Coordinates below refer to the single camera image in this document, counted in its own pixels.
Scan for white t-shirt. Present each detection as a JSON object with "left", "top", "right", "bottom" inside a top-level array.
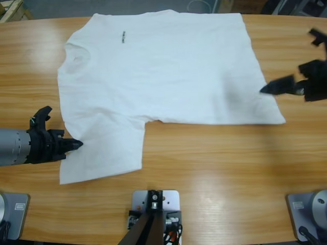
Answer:
[{"left": 57, "top": 9, "right": 287, "bottom": 186}]

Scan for small electronics module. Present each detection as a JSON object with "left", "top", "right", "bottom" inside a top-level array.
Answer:
[
  {"left": 165, "top": 211, "right": 182, "bottom": 228},
  {"left": 127, "top": 209, "right": 141, "bottom": 229}
]

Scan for cardboard box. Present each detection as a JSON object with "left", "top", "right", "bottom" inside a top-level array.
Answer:
[{"left": 219, "top": 0, "right": 269, "bottom": 13}]

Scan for wooden crate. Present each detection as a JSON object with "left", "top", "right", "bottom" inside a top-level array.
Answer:
[{"left": 0, "top": 0, "right": 34, "bottom": 24}]

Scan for orange and black cable bundle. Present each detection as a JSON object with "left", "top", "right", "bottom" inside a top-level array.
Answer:
[{"left": 163, "top": 224, "right": 183, "bottom": 245}]

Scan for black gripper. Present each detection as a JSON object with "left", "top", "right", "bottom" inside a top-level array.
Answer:
[
  {"left": 260, "top": 59, "right": 327, "bottom": 103},
  {"left": 25, "top": 129, "right": 84, "bottom": 164}
]

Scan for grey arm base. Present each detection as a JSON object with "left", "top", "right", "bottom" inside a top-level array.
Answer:
[
  {"left": 0, "top": 192, "right": 31, "bottom": 240},
  {"left": 285, "top": 189, "right": 327, "bottom": 242}
]

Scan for grey metal equipment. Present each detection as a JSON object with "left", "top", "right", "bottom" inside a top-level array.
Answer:
[{"left": 263, "top": 0, "right": 327, "bottom": 18}]

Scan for black base cable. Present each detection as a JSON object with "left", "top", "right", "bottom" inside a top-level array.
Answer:
[
  {"left": 0, "top": 220, "right": 11, "bottom": 240},
  {"left": 298, "top": 226, "right": 320, "bottom": 243}
]

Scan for white mount plate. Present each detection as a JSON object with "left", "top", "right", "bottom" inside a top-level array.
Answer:
[{"left": 131, "top": 189, "right": 182, "bottom": 245}]

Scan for dark camera post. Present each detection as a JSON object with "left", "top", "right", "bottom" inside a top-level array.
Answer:
[{"left": 119, "top": 189, "right": 164, "bottom": 245}]

